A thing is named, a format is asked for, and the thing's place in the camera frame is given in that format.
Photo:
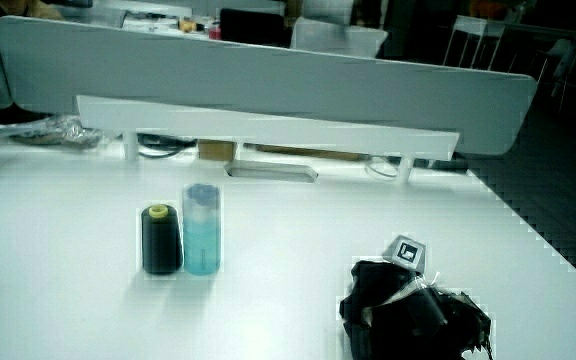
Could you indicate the black monitor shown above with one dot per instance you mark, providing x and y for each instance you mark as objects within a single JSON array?
[{"x": 253, "y": 27}]

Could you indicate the small red container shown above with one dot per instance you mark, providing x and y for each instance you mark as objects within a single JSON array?
[{"x": 215, "y": 33}]

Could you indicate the small yellow object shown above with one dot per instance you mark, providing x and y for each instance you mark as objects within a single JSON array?
[{"x": 187, "y": 25}]

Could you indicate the flat brown wooden strip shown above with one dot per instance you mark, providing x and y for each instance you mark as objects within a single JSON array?
[{"x": 308, "y": 151}]

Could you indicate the crumpled clear plastic bag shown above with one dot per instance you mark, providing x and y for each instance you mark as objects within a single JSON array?
[{"x": 63, "y": 131}]

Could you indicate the small cardboard box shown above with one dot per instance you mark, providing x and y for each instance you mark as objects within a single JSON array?
[{"x": 216, "y": 150}]

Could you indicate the person's right hand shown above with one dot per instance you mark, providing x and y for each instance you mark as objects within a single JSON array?
[{"x": 398, "y": 310}]

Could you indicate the black thread spool yellow core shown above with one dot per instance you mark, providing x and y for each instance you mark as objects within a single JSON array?
[{"x": 161, "y": 245}]

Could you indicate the clear blue plastic bottle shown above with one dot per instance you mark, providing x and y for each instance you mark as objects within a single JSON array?
[{"x": 201, "y": 235}]

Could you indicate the white desk shelf riser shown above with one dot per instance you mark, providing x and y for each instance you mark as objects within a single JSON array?
[{"x": 268, "y": 129}]

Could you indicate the long white partition panel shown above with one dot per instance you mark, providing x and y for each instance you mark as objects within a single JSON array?
[{"x": 268, "y": 75}]

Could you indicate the white metal table frame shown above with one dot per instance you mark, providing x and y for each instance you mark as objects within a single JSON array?
[{"x": 473, "y": 27}]

